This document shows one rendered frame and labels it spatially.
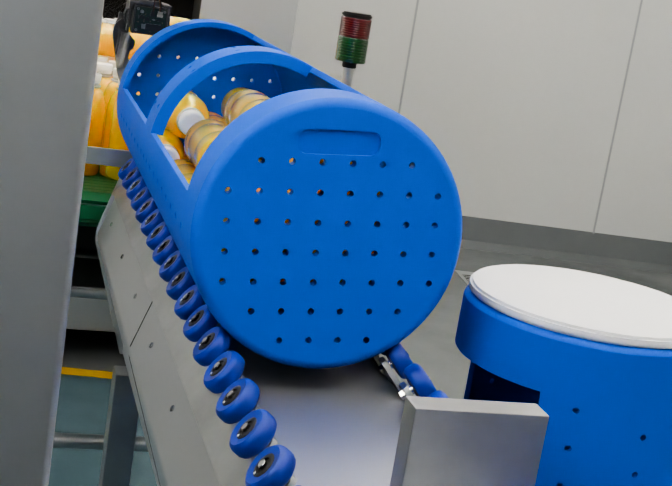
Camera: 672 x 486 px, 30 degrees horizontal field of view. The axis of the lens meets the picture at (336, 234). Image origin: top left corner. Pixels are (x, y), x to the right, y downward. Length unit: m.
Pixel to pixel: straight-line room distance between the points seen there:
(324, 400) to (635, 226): 5.65
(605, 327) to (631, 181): 5.48
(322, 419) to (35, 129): 0.71
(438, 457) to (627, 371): 0.49
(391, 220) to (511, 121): 5.28
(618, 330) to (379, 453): 0.31
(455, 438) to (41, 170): 0.40
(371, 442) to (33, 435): 0.62
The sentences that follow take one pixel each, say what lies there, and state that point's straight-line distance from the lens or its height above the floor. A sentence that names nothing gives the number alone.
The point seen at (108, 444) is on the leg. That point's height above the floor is 0.50.
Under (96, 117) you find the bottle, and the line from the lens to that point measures 2.35.
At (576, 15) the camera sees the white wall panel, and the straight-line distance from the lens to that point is 6.59.
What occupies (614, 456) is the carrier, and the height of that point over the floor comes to 0.91.
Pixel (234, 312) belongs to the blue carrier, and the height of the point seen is 1.01.
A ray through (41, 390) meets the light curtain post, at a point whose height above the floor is 1.15.
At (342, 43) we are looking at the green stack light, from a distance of 2.57.
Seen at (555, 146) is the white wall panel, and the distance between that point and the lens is 6.64.
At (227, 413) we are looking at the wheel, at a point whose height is 0.96.
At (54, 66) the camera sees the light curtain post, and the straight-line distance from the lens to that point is 0.58.
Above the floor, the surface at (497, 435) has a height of 1.07.
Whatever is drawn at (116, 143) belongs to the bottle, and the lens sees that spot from 2.24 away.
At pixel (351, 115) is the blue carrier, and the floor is 1.22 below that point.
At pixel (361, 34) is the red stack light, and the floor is 1.22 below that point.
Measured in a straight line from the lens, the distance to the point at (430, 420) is 0.86.
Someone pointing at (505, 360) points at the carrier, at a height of 0.98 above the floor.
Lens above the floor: 1.37
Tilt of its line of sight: 12 degrees down
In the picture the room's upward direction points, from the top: 9 degrees clockwise
